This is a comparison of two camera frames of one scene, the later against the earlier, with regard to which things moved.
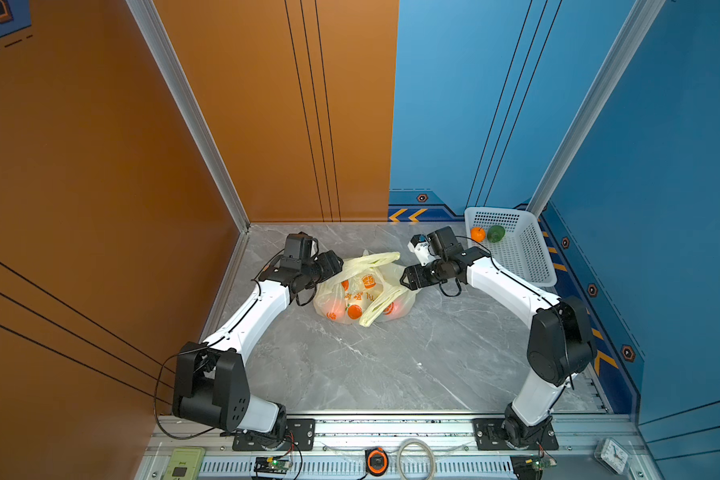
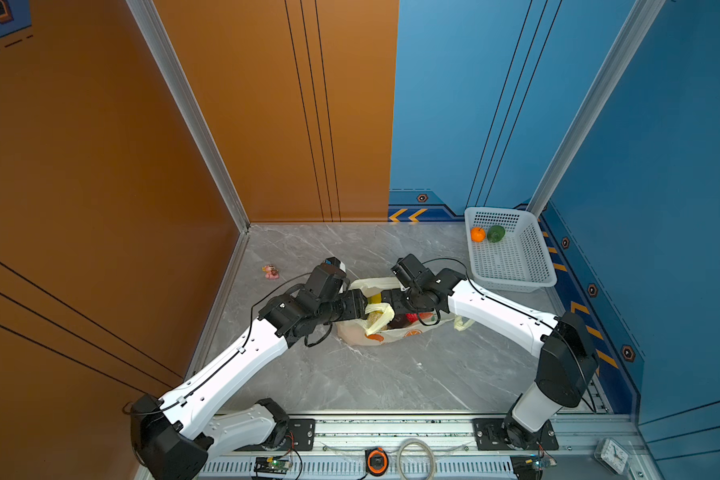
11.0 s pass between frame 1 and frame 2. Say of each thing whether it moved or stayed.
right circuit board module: stayed
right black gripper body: moved
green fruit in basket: stayed
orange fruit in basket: stayed
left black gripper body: moved
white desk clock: stayed
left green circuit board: stayed
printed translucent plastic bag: moved
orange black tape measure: stayed
